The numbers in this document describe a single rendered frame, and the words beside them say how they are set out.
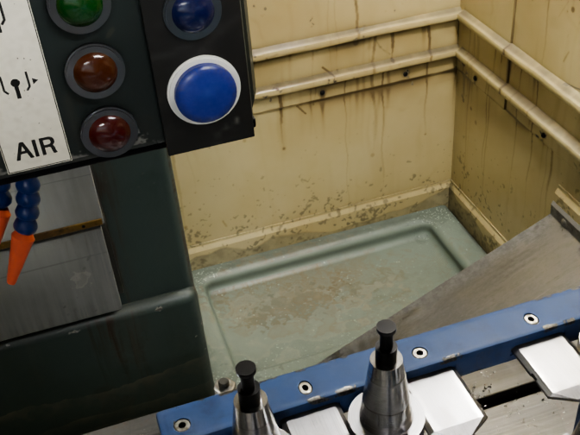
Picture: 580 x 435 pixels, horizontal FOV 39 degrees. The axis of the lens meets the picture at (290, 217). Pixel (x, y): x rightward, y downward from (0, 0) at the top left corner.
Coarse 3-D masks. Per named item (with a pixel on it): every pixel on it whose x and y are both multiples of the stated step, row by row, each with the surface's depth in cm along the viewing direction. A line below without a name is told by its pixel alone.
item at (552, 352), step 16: (560, 336) 74; (512, 352) 74; (528, 352) 73; (544, 352) 73; (560, 352) 73; (576, 352) 73; (528, 368) 72; (544, 368) 71; (560, 368) 71; (576, 368) 71; (544, 384) 70; (560, 384) 70; (576, 384) 70; (576, 400) 69
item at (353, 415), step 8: (360, 400) 69; (416, 400) 68; (352, 408) 68; (416, 408) 68; (352, 416) 68; (416, 416) 67; (424, 416) 67; (352, 424) 67; (360, 424) 67; (416, 424) 66; (424, 424) 66; (352, 432) 67; (360, 432) 66; (368, 432) 66; (408, 432) 66; (416, 432) 66; (424, 432) 68
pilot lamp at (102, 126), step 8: (96, 120) 38; (104, 120) 38; (112, 120) 38; (120, 120) 38; (96, 128) 38; (104, 128) 38; (112, 128) 38; (120, 128) 38; (128, 128) 39; (96, 136) 38; (104, 136) 38; (112, 136) 38; (120, 136) 39; (128, 136) 39; (96, 144) 39; (104, 144) 39; (112, 144) 39; (120, 144) 39
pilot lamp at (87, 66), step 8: (88, 56) 36; (96, 56) 36; (104, 56) 36; (80, 64) 36; (88, 64) 36; (96, 64) 36; (104, 64) 36; (112, 64) 37; (80, 72) 36; (88, 72) 36; (96, 72) 36; (104, 72) 37; (112, 72) 37; (80, 80) 37; (88, 80) 37; (96, 80) 37; (104, 80) 37; (112, 80) 37; (88, 88) 37; (96, 88) 37; (104, 88) 37
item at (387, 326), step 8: (384, 320) 62; (376, 328) 61; (384, 328) 61; (392, 328) 61; (384, 336) 61; (392, 336) 61; (376, 344) 63; (384, 344) 62; (392, 344) 62; (376, 352) 62; (384, 352) 62; (392, 352) 62; (376, 360) 63; (384, 360) 62; (392, 360) 62
